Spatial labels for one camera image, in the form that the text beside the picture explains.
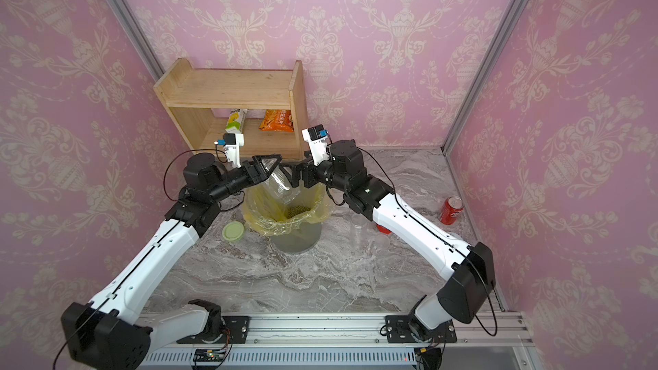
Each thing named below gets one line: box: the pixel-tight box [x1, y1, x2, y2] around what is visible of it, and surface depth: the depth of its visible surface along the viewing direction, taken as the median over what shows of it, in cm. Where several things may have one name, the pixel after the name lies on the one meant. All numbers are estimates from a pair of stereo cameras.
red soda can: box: [439, 195, 464, 226], surface depth 91 cm
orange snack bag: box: [258, 108, 295, 133], surface depth 98 cm
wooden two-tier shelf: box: [153, 58, 307, 159], surface depth 85 cm
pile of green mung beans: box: [284, 204, 312, 220], surface depth 99 cm
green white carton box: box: [225, 107, 248, 134], surface depth 97 cm
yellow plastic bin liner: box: [241, 179, 335, 238], surface depth 70 cm
